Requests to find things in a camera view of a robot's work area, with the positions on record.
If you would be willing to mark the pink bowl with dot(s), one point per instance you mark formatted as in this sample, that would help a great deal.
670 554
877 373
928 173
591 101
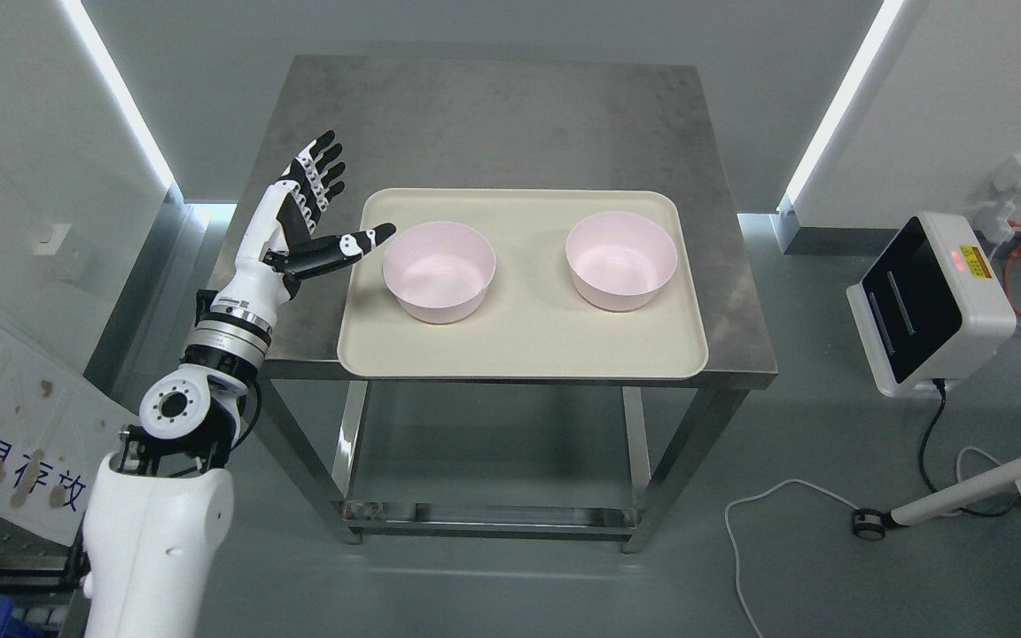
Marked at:
439 272
620 261

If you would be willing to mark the white stand leg with caster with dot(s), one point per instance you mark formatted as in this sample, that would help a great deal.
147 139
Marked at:
872 525

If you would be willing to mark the white sign board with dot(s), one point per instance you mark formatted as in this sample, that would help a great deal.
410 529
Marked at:
55 429

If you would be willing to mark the stainless steel table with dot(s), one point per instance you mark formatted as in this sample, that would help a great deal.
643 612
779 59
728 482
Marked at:
471 123

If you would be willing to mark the beige plastic tray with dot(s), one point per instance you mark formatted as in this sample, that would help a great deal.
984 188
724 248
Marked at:
533 324

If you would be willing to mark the white black box device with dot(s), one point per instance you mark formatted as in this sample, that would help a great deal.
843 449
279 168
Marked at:
931 308

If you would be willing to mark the white wall plug adapter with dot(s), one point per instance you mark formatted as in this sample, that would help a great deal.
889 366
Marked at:
993 218

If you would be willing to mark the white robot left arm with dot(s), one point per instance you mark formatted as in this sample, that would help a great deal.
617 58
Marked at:
162 504

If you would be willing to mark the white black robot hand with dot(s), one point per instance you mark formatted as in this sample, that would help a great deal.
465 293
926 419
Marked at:
279 249

